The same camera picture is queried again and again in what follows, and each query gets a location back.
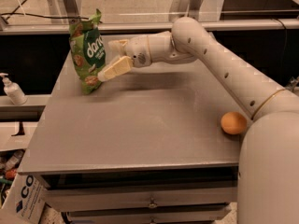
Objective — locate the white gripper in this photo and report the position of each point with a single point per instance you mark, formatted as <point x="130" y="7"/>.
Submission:
<point x="137" y="51"/>

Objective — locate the orange fruit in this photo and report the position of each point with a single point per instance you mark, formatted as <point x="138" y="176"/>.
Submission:
<point x="233" y="123"/>

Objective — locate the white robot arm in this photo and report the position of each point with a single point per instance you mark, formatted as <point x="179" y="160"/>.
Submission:
<point x="268" y="173"/>

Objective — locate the white printed cardboard box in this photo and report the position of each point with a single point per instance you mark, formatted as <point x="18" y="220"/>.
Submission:
<point x="23" y="205"/>

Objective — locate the white pump bottle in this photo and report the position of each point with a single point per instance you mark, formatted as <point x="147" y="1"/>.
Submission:
<point x="13" y="90"/>

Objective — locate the grey drawer cabinet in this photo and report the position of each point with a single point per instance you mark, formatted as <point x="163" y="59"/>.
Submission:
<point x="154" y="133"/>

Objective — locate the metal frame rail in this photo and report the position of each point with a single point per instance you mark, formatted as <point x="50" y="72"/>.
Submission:
<point x="144" y="28"/>

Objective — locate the upper drawer knob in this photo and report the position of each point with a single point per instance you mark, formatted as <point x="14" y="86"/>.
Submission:
<point x="152" y="204"/>

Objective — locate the green rice chip bag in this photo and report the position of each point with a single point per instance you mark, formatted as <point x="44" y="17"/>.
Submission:
<point x="87" y="51"/>

